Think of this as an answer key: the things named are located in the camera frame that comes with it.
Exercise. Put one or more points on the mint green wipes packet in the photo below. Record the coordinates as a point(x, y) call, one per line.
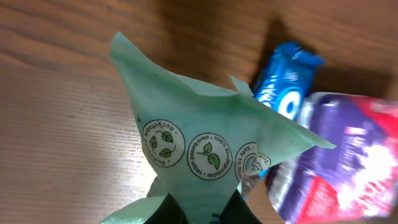
point(202, 139)

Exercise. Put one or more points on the blue oreo cookie pack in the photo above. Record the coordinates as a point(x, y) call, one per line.
point(282, 87)

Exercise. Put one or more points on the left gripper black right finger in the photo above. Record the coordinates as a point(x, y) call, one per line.
point(237, 211)

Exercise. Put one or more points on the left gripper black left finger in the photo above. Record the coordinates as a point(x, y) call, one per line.
point(168, 212)

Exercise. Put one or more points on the red purple liner packet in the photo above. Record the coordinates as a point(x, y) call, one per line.
point(357, 178)

